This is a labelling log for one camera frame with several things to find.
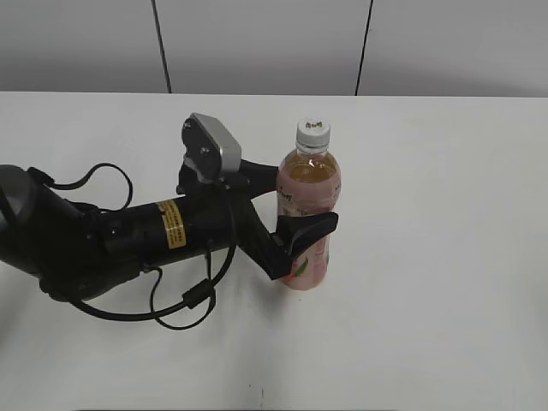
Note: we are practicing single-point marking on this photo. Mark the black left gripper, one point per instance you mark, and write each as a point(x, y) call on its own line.
point(225, 216)

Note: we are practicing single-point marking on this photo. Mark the pink oolong tea bottle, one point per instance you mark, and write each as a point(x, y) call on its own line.
point(308, 183)

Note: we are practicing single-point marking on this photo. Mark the white bottle cap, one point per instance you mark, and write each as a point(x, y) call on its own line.
point(313, 132)

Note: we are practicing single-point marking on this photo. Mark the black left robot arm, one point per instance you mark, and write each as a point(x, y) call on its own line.
point(80, 250)

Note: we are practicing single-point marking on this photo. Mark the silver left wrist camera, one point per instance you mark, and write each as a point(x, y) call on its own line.
point(211, 152)

